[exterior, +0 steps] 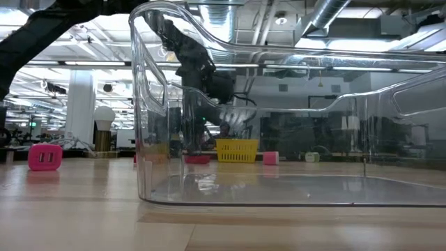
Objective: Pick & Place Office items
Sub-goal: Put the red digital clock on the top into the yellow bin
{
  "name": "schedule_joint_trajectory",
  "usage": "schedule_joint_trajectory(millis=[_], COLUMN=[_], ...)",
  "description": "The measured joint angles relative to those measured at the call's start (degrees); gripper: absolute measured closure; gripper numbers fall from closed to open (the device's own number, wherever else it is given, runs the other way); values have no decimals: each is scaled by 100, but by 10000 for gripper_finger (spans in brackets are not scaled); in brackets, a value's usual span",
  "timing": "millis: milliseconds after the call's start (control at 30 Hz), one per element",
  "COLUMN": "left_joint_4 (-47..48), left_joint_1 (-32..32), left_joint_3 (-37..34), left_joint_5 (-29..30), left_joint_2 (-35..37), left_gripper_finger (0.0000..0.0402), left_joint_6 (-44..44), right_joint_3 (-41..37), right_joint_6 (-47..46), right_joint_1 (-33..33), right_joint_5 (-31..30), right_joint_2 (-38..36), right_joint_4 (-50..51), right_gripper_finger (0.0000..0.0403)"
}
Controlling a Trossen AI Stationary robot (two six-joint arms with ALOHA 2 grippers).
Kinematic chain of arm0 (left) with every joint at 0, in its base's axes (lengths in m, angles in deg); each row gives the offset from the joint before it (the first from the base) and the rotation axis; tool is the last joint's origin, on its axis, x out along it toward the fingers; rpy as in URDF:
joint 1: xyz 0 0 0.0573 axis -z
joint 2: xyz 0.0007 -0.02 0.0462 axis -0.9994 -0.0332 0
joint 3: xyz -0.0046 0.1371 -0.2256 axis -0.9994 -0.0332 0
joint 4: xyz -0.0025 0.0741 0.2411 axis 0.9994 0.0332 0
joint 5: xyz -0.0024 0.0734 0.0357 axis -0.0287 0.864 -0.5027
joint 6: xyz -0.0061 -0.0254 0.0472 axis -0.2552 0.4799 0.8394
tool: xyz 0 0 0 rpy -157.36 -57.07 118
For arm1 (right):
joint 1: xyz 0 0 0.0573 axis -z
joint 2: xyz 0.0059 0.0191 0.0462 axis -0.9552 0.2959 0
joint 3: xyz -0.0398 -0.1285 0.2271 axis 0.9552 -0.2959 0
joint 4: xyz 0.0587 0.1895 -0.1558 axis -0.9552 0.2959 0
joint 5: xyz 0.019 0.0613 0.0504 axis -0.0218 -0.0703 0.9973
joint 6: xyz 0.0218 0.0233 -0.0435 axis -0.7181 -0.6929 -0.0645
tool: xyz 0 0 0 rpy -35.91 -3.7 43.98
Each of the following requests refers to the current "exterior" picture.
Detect clear plastic bin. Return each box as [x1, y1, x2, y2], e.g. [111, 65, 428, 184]
[128, 0, 446, 207]

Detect white pillar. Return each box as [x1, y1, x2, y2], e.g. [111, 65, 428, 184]
[64, 69, 97, 149]

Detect silver ventilation duct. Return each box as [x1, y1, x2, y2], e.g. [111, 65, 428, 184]
[301, 0, 351, 36]

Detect white bulb brass lamp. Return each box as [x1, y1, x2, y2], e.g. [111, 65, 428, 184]
[83, 105, 121, 158]

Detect pink USB charger cube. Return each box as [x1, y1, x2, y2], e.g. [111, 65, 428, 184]
[27, 143, 63, 172]

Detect yellow plastic basket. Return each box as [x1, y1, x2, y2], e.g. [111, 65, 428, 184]
[215, 138, 260, 164]

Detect small red pink block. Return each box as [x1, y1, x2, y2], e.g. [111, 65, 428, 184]
[262, 151, 280, 166]

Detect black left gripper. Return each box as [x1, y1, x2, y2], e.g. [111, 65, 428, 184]
[174, 52, 236, 156]

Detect red square block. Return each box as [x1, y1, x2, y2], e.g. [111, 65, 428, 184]
[183, 155, 211, 165]

